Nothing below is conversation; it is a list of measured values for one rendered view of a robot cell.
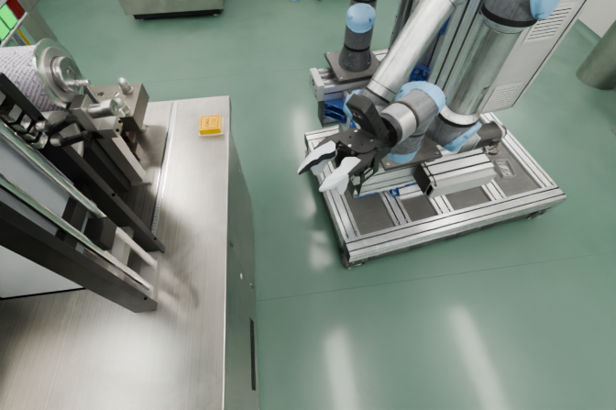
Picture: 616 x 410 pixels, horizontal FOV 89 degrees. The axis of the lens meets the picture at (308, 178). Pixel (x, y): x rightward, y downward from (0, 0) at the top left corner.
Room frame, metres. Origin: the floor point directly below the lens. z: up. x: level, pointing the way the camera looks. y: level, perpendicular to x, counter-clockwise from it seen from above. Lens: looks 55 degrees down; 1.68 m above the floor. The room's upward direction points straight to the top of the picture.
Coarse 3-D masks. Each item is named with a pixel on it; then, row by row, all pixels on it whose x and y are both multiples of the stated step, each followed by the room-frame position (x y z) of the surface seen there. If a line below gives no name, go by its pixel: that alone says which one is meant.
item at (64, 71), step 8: (64, 56) 0.60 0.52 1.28; (56, 64) 0.57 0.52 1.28; (64, 64) 0.58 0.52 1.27; (72, 64) 0.61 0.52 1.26; (56, 72) 0.56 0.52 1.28; (64, 72) 0.57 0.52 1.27; (72, 72) 0.59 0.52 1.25; (80, 72) 0.61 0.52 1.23; (56, 80) 0.55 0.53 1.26; (64, 80) 0.55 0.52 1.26; (72, 80) 0.58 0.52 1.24; (64, 88) 0.55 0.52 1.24; (72, 88) 0.56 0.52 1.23; (80, 88) 0.58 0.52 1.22
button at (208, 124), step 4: (200, 116) 0.80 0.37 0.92; (204, 116) 0.79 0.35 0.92; (208, 116) 0.79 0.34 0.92; (212, 116) 0.79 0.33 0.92; (216, 116) 0.79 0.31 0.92; (220, 116) 0.80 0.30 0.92; (200, 120) 0.78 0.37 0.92; (204, 120) 0.78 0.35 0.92; (208, 120) 0.78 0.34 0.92; (212, 120) 0.78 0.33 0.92; (216, 120) 0.78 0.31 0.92; (220, 120) 0.78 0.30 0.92; (200, 124) 0.76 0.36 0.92; (204, 124) 0.76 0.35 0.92; (208, 124) 0.76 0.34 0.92; (212, 124) 0.76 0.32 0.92; (216, 124) 0.76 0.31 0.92; (220, 124) 0.77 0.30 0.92; (200, 128) 0.74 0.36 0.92; (204, 128) 0.74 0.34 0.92; (208, 128) 0.74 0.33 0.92; (212, 128) 0.74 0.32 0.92; (216, 128) 0.74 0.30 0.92; (220, 128) 0.75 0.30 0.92; (200, 132) 0.73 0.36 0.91; (204, 132) 0.73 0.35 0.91; (208, 132) 0.73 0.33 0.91; (212, 132) 0.74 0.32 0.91; (216, 132) 0.74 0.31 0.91; (220, 132) 0.74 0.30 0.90
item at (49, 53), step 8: (48, 48) 0.60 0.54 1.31; (56, 48) 0.62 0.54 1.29; (48, 56) 0.58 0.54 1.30; (56, 56) 0.60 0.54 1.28; (48, 64) 0.56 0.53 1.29; (48, 72) 0.55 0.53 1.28; (48, 80) 0.53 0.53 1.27; (56, 88) 0.53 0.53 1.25; (64, 96) 0.54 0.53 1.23; (72, 96) 0.56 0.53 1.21
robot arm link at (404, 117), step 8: (392, 104) 0.50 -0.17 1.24; (400, 104) 0.49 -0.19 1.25; (384, 112) 0.47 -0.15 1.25; (392, 112) 0.46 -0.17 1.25; (400, 112) 0.46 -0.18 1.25; (408, 112) 0.46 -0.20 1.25; (400, 120) 0.44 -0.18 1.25; (408, 120) 0.45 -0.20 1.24; (408, 128) 0.44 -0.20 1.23; (408, 136) 0.44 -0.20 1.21
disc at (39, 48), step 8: (40, 40) 0.60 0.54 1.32; (48, 40) 0.61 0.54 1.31; (40, 48) 0.58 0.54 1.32; (64, 48) 0.65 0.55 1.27; (40, 56) 0.56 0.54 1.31; (40, 64) 0.55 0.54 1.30; (40, 72) 0.53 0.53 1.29; (40, 80) 0.52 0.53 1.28; (48, 88) 0.52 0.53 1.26; (48, 96) 0.51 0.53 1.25; (56, 96) 0.52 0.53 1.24; (56, 104) 0.51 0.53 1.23; (64, 104) 0.53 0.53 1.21
